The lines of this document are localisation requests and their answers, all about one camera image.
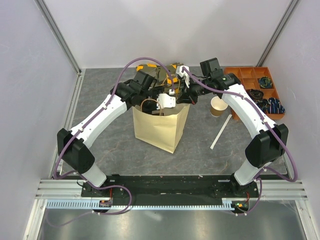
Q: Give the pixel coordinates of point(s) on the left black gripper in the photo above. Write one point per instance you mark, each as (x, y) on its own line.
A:
(154, 108)

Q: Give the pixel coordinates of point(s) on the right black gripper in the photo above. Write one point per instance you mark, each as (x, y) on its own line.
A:
(186, 96)

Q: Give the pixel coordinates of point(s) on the brown paper bag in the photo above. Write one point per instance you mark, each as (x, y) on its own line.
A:
(163, 131)

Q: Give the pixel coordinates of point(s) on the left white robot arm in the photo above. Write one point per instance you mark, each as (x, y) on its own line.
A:
(74, 144)

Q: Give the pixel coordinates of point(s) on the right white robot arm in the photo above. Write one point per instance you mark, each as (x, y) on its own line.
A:
(268, 138)

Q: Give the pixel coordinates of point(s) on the camouflage folded cloth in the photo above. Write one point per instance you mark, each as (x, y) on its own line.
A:
(159, 73)

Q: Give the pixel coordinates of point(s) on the white paper straw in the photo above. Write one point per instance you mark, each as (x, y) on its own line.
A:
(220, 132)

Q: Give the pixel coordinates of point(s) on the orange compartment tray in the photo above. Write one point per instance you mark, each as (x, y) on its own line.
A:
(249, 76)

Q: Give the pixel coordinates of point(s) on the dark mixed bands bundle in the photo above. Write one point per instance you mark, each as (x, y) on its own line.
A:
(263, 104)

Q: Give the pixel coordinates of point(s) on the blue green rubber bands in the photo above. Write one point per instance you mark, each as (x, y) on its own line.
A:
(265, 82)

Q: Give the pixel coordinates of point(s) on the blue striped bands bundle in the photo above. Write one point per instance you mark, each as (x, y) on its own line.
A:
(275, 106)

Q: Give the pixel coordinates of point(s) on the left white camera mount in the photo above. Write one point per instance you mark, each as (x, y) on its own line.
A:
(165, 100)

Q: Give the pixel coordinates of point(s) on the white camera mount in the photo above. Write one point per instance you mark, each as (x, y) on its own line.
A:
(165, 100)
(183, 72)

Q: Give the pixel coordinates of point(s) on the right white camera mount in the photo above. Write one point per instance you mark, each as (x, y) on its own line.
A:
(183, 72)

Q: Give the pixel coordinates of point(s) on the aluminium cable duct rail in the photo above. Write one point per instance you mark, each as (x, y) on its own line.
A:
(90, 204)

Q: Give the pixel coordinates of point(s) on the right aluminium frame post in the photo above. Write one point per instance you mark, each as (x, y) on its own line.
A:
(289, 11)

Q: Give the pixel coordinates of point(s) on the aluminium frame post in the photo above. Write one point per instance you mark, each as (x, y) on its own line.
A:
(289, 11)
(58, 34)

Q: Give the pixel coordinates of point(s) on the left aluminium frame post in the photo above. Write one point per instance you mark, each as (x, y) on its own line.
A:
(58, 34)

